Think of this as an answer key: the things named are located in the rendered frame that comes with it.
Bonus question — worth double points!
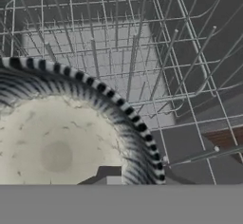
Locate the black and white striped bowl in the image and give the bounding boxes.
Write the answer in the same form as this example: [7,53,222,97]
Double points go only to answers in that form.
[0,56,168,185]

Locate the grey dishwasher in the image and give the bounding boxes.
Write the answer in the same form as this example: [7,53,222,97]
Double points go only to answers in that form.
[0,0,243,185]

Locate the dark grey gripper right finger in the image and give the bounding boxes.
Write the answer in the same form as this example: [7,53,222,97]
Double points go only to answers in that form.
[164,167,196,185]

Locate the grey wire dishwasher rack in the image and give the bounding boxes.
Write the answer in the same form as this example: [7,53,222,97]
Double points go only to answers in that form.
[0,0,243,185]

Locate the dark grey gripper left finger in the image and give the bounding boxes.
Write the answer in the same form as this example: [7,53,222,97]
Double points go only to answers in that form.
[78,165,123,185]

